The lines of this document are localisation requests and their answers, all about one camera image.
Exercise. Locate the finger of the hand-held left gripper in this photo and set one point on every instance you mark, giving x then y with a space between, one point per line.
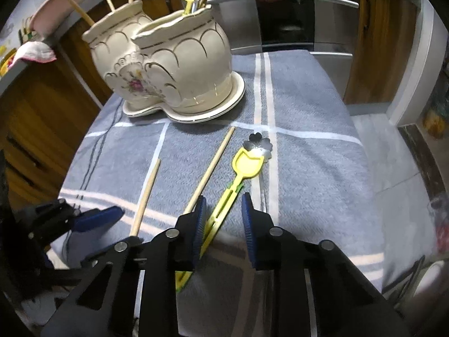
100 257
98 217

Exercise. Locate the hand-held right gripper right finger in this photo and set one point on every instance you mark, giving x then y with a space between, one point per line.
249 231

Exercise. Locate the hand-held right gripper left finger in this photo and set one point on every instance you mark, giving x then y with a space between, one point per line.
200 228

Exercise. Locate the silver flower-shaped spoon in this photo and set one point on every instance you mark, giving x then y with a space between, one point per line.
258 144

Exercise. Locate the cream floral ceramic utensil holder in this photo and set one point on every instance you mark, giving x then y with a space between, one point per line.
196 66

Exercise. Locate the blue-grey checked tablecloth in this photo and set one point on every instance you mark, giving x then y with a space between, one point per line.
308 182

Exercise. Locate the wooden drawer cabinet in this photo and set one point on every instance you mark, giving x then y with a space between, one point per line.
35 119

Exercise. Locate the cream ceramic holder tray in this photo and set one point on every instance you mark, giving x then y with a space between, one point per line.
224 108

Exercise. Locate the pink dish cloth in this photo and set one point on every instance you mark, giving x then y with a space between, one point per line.
35 51

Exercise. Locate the grey kitchen countertop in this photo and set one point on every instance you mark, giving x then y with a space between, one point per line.
70 24

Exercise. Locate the pink plastic basin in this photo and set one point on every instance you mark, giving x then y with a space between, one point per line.
59 3

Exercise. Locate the built-in steel oven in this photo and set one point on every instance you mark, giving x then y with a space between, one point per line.
287 14

